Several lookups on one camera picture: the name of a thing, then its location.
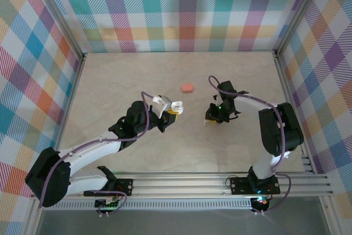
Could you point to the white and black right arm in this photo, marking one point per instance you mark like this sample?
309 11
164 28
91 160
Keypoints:
253 104

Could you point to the white earbud charging case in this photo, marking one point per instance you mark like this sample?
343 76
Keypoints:
177 106

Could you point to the aluminium floor edge rail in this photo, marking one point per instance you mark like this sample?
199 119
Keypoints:
71 100
292 108

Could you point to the small controller circuit board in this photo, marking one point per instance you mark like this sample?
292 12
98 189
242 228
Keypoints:
110 204
261 203

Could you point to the grey metal plate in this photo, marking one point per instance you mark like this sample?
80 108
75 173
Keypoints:
178 224

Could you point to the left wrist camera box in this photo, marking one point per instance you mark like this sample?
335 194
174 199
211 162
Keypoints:
162 100

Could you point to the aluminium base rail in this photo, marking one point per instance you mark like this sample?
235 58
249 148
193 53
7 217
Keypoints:
178 184

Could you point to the pink earbud charging case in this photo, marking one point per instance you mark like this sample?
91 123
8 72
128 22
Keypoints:
187 88

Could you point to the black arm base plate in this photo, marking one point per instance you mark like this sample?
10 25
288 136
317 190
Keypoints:
125 186
239 185

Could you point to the aluminium frame post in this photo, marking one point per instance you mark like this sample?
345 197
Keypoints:
56 15
31 228
330 218
298 12

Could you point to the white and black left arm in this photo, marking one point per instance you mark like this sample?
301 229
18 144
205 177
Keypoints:
88 152

